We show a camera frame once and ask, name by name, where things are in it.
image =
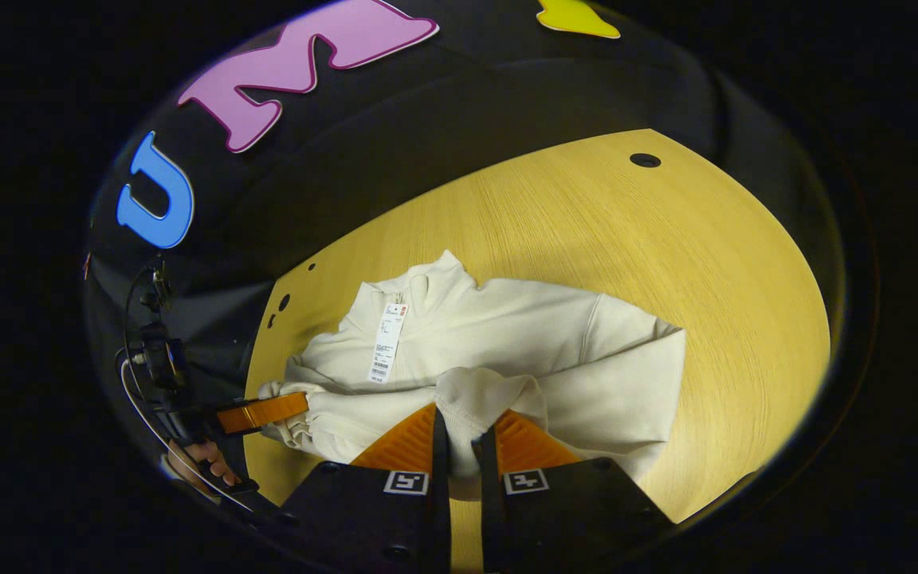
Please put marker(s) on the cream white sweatshirt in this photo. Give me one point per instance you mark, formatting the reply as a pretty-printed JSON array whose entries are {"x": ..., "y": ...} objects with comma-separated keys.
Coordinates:
[{"x": 523, "y": 343}]

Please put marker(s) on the black backdrop cloth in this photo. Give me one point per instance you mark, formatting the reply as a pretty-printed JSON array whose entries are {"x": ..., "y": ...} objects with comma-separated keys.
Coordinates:
[{"x": 467, "y": 104}]

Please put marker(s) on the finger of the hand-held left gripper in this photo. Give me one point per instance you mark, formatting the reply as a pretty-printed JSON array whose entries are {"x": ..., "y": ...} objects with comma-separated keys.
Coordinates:
[{"x": 264, "y": 412}]

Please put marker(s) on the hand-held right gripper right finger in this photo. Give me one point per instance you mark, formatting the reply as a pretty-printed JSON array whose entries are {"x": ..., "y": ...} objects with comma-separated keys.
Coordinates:
[{"x": 487, "y": 478}]

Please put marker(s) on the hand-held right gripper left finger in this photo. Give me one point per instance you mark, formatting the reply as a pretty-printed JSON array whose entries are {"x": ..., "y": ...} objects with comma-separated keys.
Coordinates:
[{"x": 441, "y": 462}]

